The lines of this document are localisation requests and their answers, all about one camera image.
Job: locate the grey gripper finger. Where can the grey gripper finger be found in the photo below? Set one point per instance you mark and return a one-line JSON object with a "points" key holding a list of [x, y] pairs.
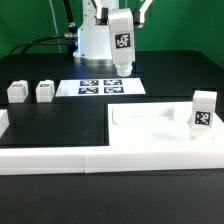
{"points": [[101, 14], [139, 15]]}

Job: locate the white square table top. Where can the white square table top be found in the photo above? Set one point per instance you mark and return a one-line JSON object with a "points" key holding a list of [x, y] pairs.
{"points": [[149, 123]]}

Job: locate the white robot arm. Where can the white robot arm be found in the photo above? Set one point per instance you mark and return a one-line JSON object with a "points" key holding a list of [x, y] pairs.
{"points": [[106, 35]]}

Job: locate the white sheet with tags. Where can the white sheet with tags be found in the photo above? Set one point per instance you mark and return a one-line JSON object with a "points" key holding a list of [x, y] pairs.
{"points": [[100, 87]]}

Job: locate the white U-shaped fence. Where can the white U-shaped fence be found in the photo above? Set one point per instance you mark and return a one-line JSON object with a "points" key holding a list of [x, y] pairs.
{"points": [[113, 158]]}

